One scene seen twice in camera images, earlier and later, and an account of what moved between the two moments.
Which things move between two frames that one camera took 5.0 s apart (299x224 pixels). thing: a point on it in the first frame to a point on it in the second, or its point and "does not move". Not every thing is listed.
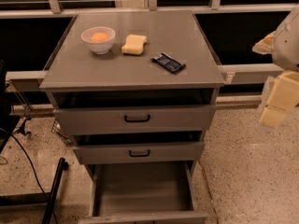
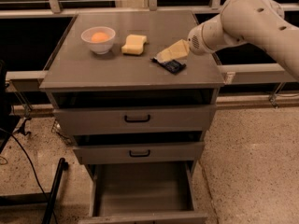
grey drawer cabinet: [136, 91] does not move
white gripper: [287, 49] to [194, 43]
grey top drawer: [134, 112] does not move
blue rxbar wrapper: [168, 63] does not move
